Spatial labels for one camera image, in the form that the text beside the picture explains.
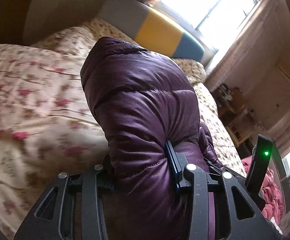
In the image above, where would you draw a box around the purple quilted down jacket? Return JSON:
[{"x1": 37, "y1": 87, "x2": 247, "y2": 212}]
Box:
[{"x1": 80, "y1": 37, "x2": 222, "y2": 239}]

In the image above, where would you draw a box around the pink ruffled cloth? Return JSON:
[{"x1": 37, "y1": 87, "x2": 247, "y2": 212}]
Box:
[{"x1": 241, "y1": 154, "x2": 285, "y2": 227}]

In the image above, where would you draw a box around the wooden bedside shelf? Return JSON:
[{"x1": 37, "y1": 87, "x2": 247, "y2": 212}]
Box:
[{"x1": 212, "y1": 83, "x2": 256, "y2": 148}]

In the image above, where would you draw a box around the floral bed duvet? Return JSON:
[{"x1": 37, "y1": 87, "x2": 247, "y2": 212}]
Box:
[{"x1": 0, "y1": 26, "x2": 248, "y2": 240}]

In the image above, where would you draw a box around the window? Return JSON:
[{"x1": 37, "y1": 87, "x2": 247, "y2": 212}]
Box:
[{"x1": 157, "y1": 0, "x2": 259, "y2": 53}]

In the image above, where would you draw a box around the small-flower patterned pillow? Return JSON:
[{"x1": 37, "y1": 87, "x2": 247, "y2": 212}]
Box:
[{"x1": 83, "y1": 18, "x2": 206, "y2": 86}]

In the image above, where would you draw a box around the grey yellow blue headboard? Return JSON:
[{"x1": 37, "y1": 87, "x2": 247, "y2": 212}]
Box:
[{"x1": 97, "y1": 0, "x2": 205, "y2": 63}]

